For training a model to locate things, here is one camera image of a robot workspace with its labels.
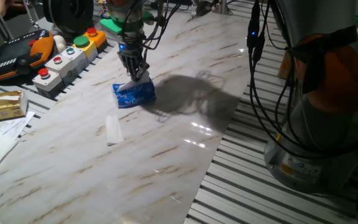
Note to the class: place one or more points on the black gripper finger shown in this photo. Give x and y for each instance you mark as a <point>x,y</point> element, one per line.
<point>128,68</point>
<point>141,70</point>

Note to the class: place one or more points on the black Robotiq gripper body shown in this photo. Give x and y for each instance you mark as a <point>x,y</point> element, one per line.
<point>131,50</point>

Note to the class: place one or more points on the white paper napkin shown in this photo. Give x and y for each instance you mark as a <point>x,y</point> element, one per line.
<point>113,130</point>
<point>132,84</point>

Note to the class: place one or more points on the person forearm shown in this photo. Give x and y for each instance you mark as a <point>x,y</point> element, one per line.
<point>0,6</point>

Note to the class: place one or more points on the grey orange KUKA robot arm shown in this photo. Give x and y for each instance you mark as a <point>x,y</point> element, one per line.
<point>315,15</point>

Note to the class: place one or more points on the folded white paper napkin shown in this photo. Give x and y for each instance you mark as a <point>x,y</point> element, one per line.
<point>113,130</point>

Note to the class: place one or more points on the blue tissue pack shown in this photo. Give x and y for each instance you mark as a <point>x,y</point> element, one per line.
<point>135,99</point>

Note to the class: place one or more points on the orange box red button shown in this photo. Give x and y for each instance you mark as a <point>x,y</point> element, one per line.
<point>96,39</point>

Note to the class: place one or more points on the black round puck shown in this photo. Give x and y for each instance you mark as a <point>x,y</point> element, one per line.
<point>105,15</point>

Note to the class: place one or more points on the yellow box green button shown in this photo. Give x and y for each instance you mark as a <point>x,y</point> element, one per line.
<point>84,46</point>

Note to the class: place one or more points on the colourful puzzle cube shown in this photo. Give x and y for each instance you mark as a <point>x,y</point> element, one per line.
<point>102,4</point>

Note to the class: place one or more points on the white box two small buttons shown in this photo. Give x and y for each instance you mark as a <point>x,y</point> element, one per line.
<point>68,62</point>

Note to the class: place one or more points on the black round spool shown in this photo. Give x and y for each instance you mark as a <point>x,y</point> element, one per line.
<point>68,15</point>

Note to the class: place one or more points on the white egg-shaped object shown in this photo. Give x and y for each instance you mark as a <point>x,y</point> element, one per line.
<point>59,43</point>

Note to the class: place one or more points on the white box large red button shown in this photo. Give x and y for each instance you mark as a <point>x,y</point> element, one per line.
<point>47,82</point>

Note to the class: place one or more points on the small black device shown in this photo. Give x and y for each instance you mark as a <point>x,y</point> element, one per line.
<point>204,7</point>

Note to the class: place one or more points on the marble pattern table mat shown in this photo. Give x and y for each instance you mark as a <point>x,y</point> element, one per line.
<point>104,174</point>

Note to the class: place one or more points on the black orange teach pendant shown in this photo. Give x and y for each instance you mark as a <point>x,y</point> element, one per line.
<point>14,59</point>

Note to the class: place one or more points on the gold tissue box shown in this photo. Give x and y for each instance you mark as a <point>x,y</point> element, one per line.
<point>6,107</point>

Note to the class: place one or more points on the printed white paper sheet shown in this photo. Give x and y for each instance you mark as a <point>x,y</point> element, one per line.
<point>14,127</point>

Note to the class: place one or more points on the brown cardboard box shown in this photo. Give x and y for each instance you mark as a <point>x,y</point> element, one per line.
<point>285,67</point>

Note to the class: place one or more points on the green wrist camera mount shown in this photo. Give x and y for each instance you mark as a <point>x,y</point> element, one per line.
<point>110,25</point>

